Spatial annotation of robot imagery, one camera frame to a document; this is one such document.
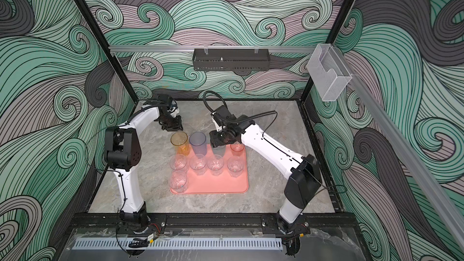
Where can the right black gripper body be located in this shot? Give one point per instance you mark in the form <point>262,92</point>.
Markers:
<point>220,138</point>

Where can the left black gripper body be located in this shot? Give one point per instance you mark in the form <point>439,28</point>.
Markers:
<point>172,124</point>

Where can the pink short cup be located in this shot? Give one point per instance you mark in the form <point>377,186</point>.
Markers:
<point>237,149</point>

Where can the yellow plastic cup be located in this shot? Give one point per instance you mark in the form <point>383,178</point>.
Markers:
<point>180,141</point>

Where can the blue plastic cup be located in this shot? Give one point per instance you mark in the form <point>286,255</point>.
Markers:
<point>198,142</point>

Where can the pink tray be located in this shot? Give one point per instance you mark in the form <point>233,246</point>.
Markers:
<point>209,184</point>

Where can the clear glass front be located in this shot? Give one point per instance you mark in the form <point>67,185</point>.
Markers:
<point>198,163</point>

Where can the green plastic cup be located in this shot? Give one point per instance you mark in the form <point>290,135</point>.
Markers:
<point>220,150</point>

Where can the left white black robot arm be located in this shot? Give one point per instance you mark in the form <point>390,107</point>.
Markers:
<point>122,153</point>

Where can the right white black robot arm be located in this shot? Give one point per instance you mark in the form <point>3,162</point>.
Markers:
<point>301,172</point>

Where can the small clear faceted glass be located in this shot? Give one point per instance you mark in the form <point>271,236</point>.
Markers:
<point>178,182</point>

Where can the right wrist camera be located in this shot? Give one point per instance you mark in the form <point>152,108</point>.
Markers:
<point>222,117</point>

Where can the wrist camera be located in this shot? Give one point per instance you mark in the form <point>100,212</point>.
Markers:
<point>222,117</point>
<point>168,105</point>

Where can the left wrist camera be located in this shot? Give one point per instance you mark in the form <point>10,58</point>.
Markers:
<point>168,105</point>

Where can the black perforated wall shelf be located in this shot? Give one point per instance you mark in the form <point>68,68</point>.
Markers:
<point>235,59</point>

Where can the aluminium rail back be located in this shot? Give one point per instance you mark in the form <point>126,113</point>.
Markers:
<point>191,48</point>

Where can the aluminium rail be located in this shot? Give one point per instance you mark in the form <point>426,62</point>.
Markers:
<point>439,199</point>
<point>191,48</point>

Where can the clear acrylic wall holder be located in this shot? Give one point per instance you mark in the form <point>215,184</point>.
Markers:
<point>329,71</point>

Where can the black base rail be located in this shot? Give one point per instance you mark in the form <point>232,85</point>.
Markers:
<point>187,220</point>

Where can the white slotted cable duct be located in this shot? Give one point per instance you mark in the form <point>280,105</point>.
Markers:
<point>181,244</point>

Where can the aluminium rail right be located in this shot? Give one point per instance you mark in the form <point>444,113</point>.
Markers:
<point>439,199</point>

